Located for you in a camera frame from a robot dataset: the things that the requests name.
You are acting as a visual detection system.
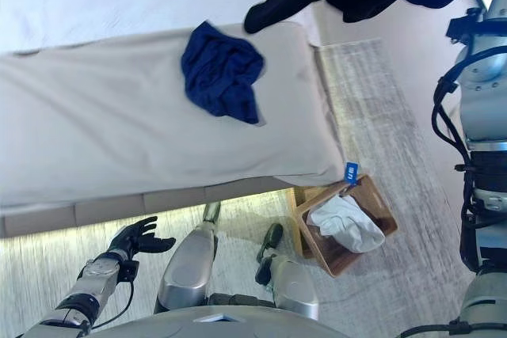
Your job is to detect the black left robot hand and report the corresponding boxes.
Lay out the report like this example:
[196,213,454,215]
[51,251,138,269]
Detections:
[109,216,177,263]

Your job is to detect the white garment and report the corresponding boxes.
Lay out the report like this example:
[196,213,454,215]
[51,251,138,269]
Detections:
[307,194,387,254]

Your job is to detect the blue clothing tag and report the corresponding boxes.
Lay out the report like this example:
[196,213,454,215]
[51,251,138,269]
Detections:
[344,161,360,187]

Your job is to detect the brown woven laundry basket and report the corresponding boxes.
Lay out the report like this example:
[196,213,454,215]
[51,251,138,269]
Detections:
[291,173,399,278]

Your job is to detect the grey robot torso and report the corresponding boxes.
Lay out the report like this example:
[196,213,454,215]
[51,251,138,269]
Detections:
[118,292,350,338]

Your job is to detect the silver right robot leg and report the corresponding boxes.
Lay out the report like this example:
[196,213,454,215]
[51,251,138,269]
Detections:
[255,222,320,321]

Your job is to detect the blue garment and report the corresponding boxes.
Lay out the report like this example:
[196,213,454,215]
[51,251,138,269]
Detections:
[181,21,266,126]

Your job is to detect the large grey striped rug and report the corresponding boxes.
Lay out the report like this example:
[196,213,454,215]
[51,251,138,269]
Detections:
[0,36,507,338]

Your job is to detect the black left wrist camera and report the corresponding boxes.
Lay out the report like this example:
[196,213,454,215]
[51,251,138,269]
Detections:
[118,260,140,283]

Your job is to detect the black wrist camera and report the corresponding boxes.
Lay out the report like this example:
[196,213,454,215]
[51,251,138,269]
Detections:
[446,8,486,44]
[118,260,140,283]

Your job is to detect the brown panelled bed frame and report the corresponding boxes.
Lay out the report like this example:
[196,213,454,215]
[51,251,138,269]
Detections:
[0,175,330,229]

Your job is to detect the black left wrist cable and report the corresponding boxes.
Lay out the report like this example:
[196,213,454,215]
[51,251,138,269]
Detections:
[90,279,136,328]

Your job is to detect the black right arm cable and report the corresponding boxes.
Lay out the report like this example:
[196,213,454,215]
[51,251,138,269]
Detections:
[430,75,477,276]

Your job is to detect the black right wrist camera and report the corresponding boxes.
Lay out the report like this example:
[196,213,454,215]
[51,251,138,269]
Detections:
[446,8,486,44]

